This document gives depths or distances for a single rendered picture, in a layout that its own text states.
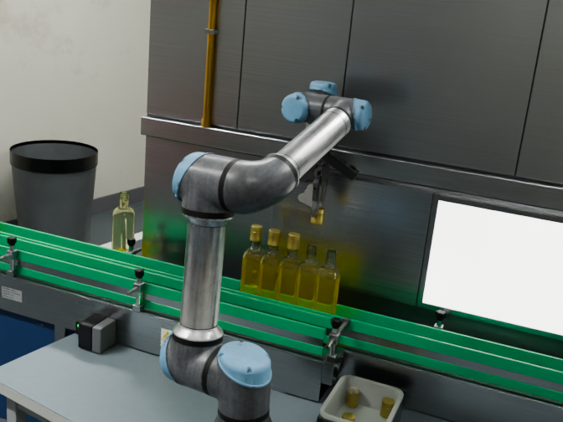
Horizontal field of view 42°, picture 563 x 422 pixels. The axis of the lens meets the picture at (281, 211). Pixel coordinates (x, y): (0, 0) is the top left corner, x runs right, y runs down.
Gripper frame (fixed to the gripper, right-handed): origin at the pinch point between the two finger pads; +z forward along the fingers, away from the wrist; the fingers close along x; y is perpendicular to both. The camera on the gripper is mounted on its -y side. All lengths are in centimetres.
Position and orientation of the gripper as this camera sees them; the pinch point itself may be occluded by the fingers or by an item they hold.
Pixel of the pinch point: (318, 210)
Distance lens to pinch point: 203.6
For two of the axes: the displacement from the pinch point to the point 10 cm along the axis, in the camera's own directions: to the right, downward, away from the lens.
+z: -0.9, 9.5, 3.0
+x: -3.2, 2.6, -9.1
